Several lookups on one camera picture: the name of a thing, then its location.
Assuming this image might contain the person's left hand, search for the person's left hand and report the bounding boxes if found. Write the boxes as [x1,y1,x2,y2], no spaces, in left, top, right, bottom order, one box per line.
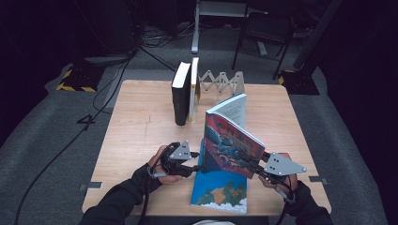
[146,144,185,185]

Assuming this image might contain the white object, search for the white object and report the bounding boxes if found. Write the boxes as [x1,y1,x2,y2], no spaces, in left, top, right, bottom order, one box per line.
[193,219,236,225]

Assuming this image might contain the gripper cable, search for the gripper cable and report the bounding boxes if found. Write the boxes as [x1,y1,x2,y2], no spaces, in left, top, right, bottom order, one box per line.
[271,181,298,225]
[139,144,172,225]

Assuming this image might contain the bundle of floor cables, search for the bundle of floor cables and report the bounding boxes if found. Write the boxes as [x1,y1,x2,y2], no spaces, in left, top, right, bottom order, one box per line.
[137,22,196,49]

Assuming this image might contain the white desk stand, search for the white desk stand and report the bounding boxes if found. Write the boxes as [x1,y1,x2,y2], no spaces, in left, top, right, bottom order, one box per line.
[191,0,249,55]

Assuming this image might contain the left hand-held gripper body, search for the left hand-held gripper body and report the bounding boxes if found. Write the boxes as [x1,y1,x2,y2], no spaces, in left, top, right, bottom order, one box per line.
[159,140,192,176]

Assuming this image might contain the red illustrated book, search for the red illustrated book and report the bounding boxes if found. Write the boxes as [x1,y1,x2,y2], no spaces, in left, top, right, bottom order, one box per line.
[202,92,267,180]

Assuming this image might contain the black chair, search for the black chair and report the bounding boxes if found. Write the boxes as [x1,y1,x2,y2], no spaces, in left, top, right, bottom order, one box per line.
[231,11,296,81]

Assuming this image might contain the yellow book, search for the yellow book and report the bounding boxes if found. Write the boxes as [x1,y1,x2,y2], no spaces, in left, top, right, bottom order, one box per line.
[186,56,202,124]

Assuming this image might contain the person's right hand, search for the person's right hand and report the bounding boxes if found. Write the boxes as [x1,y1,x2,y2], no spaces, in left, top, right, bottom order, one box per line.
[257,152,299,197]

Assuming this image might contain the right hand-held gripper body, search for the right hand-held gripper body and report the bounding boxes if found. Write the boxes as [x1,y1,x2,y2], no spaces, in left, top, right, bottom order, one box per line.
[262,151,308,186]

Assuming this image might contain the dark cabinet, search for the dark cabinet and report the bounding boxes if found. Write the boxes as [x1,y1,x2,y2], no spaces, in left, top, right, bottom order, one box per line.
[83,0,140,60]

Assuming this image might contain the black book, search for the black book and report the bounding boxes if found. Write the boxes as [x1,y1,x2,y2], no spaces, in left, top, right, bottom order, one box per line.
[171,61,192,127]

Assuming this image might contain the expandable metal bookend rack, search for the expandable metal bookend rack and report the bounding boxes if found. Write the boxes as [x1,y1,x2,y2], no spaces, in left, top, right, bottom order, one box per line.
[198,70,246,106]

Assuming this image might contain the long black floor cable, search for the long black floor cable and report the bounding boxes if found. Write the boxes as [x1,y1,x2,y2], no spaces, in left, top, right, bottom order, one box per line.
[13,57,134,225]

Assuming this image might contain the grey slanted post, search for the grey slanted post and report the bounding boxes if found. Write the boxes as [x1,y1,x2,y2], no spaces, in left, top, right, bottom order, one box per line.
[292,0,344,70]

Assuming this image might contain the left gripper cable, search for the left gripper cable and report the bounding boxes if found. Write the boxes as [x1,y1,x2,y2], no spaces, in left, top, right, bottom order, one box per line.
[139,144,172,225]

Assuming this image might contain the blue book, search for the blue book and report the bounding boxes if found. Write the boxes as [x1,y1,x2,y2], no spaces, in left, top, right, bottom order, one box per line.
[190,138,249,215]

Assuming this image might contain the black yellow striped base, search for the black yellow striped base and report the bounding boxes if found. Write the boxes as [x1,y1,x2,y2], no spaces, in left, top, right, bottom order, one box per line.
[55,64,106,94]
[277,68,321,97]

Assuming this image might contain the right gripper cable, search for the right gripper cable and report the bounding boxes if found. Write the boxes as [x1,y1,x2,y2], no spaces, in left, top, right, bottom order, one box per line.
[271,181,298,225]

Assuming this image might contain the grey tape strip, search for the grey tape strip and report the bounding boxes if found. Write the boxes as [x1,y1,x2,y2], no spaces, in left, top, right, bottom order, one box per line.
[79,181,103,192]
[309,175,329,186]

